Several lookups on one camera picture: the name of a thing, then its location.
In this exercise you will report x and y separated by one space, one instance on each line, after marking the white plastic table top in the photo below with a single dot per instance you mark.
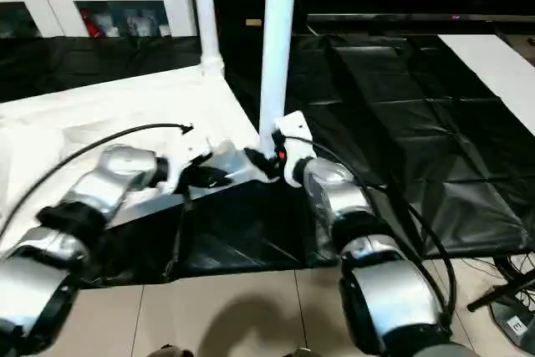
125 102

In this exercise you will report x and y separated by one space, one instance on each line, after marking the white plastic table leg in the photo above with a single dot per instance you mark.
207 10
276 39

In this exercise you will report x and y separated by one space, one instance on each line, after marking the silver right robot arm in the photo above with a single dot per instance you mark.
347 202

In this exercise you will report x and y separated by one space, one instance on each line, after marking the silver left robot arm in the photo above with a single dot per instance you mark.
104 181

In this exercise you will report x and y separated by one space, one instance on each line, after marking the black plastic mat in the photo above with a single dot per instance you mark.
397 144

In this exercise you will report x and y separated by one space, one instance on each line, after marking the small brown tag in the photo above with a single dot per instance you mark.
253 22

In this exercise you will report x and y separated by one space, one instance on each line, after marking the dark left robot foot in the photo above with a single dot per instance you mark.
171 351

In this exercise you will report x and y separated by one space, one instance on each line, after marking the dark robot foot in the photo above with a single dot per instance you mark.
171 351
307 353

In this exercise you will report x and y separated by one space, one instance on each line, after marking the red item behind glass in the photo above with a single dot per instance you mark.
90 24

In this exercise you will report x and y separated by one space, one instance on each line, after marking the dark right robot foot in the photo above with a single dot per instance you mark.
307 353

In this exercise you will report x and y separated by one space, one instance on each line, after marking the white flat board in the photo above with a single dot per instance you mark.
493 68

